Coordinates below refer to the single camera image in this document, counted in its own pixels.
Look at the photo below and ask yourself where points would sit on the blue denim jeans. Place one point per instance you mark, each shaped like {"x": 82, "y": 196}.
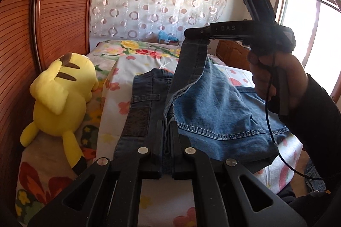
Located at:
{"x": 222, "y": 120}

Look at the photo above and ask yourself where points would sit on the person's dark sleeved forearm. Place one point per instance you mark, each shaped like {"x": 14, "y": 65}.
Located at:
{"x": 315, "y": 121}

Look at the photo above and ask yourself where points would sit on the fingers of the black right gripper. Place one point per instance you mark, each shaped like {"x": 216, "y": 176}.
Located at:
{"x": 217, "y": 30}

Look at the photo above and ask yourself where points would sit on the wooden framed window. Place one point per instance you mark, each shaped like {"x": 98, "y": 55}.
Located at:
{"x": 316, "y": 26}

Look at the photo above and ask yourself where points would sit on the wooden window-side cabinet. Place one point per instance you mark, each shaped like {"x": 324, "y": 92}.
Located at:
{"x": 233, "y": 54}

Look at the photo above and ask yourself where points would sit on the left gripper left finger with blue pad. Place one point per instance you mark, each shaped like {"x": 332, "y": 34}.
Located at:
{"x": 108, "y": 192}

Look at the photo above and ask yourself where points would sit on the wooden slatted wardrobe door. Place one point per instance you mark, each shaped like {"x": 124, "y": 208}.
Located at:
{"x": 33, "y": 34}

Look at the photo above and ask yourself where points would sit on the yellow Pikachu plush toy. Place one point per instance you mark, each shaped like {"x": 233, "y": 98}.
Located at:
{"x": 61, "y": 94}

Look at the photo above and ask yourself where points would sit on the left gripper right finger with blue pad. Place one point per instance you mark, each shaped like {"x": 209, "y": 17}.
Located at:
{"x": 225, "y": 192}

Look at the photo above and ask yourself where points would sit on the person's right hand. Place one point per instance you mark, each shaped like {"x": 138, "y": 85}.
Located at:
{"x": 265, "y": 70}

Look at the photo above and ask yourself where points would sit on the floral bed sheet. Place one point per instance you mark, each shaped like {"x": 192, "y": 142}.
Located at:
{"x": 44, "y": 173}

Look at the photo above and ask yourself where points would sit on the blue item behind bed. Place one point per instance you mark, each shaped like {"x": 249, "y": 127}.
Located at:
{"x": 166, "y": 38}

